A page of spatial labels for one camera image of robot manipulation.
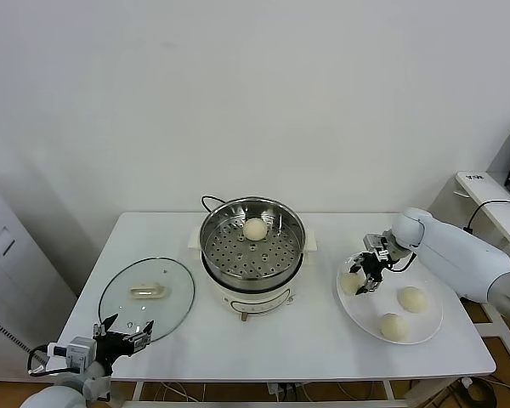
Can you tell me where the black left camera cable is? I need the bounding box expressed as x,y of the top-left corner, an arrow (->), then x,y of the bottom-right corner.
27,344 -> 76,377

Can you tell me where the white loose cable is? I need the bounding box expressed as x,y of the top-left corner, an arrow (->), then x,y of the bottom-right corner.
159,382 -> 205,403

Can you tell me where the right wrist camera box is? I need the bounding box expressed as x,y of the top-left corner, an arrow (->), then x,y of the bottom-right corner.
362,232 -> 390,261

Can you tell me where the white power strip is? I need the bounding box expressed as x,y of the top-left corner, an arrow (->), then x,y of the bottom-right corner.
266,382 -> 298,400

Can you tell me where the long black hub cable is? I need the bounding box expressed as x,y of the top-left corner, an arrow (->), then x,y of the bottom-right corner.
462,199 -> 510,234

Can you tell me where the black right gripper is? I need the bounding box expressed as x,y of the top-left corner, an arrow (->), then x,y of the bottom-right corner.
347,252 -> 387,297

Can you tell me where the black right camera cable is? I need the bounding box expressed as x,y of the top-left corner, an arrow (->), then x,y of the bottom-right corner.
386,250 -> 418,274

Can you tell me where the white round plate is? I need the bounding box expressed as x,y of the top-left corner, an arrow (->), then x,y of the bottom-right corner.
336,250 -> 445,346

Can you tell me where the black cooker power cord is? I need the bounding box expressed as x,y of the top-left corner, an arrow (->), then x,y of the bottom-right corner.
201,195 -> 229,213

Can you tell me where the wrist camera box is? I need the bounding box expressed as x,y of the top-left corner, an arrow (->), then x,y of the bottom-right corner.
362,232 -> 390,261
46,335 -> 98,373

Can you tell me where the cream electric cooker base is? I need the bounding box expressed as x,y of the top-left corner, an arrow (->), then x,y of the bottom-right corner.
188,224 -> 319,323

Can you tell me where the grey metal cabinet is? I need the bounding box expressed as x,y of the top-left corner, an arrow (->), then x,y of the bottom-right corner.
0,173 -> 78,382

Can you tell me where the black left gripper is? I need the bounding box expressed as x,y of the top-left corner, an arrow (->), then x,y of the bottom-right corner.
92,313 -> 156,366

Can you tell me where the black coiled cable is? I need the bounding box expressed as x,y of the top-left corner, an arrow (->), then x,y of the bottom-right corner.
465,376 -> 494,408

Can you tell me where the white steamed baozi bun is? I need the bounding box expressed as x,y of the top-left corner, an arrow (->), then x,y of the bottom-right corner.
339,272 -> 366,297
397,286 -> 430,315
242,218 -> 268,242
378,313 -> 410,343

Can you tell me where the white table frame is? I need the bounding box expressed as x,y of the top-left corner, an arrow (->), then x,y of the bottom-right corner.
108,376 -> 468,408

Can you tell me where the stainless steel steamer basket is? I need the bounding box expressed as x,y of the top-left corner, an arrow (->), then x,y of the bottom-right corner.
199,195 -> 306,290

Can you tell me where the black camera cable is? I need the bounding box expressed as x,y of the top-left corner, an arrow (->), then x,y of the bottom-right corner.
386,250 -> 418,274
27,344 -> 76,377

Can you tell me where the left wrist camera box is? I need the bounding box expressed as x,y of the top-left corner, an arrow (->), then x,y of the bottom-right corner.
46,335 -> 98,373

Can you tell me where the glass lid with cream handle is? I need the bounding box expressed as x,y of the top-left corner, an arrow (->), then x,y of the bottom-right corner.
98,256 -> 196,345

